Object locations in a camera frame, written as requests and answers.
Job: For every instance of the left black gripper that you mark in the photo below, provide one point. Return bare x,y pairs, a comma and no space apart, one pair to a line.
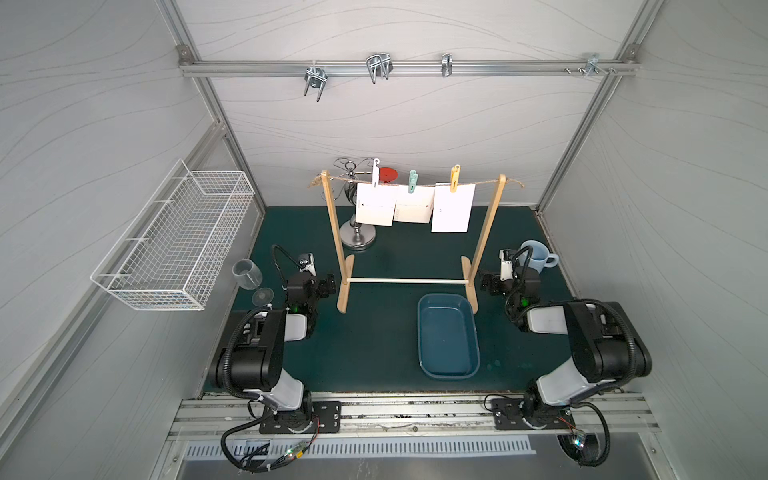
323,285

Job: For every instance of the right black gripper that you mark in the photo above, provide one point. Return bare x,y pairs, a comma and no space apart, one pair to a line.
495,283

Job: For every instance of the white postcard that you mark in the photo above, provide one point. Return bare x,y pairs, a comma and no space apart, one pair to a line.
414,206
375,205
452,209

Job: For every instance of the yellow wooden clothespin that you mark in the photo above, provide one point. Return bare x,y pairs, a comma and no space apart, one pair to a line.
454,178

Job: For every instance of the green clothespin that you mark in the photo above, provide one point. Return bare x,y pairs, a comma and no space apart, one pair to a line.
412,181

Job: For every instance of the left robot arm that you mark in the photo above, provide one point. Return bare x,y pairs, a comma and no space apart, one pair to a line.
251,363

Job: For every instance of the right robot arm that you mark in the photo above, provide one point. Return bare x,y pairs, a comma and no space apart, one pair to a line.
606,351

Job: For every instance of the light blue mug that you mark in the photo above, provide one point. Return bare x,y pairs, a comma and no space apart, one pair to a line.
536,255

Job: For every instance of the clear glass cup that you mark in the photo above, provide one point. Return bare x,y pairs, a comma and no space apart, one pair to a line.
248,276

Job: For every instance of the green table mat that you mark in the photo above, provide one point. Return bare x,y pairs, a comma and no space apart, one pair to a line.
373,347

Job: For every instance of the metal stand with hooks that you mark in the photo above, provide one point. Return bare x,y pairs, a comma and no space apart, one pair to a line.
354,235

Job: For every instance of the blue plastic tray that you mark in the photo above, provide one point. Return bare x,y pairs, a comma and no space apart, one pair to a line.
447,337

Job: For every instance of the white clothespin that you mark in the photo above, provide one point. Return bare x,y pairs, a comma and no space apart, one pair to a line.
375,175

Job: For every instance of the red round disc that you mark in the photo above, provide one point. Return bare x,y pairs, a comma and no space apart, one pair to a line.
387,175

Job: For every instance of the left metal clamp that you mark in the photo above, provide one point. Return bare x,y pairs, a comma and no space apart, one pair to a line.
315,78

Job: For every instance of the metal clamp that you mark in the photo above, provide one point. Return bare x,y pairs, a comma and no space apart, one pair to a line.
379,65
315,78

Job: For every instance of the aluminium cross bar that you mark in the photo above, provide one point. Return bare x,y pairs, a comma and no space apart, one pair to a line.
401,68

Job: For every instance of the middle metal clamp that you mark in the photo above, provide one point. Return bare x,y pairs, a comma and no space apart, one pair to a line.
379,65

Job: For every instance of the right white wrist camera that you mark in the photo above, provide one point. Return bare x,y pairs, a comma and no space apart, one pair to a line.
507,264

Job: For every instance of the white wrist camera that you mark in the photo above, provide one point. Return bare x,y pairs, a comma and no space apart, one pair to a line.
307,264
507,264

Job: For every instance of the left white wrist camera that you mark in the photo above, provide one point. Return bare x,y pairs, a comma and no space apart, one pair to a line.
307,264

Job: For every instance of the wooden drying rack frame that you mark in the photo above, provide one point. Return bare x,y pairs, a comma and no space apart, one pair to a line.
469,266

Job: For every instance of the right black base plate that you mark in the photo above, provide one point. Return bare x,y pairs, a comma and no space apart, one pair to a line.
512,414

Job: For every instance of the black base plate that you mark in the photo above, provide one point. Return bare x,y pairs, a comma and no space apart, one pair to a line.
512,414
320,416

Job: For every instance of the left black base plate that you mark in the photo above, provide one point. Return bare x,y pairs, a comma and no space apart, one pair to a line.
320,416

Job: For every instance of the white wire basket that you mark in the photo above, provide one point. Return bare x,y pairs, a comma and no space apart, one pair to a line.
170,255

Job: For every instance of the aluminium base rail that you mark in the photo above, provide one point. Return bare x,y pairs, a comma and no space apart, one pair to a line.
410,414

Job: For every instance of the small metal bracket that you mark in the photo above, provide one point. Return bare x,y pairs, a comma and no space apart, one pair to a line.
446,65

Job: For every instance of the right metal bracket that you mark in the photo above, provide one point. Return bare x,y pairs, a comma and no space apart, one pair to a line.
591,67

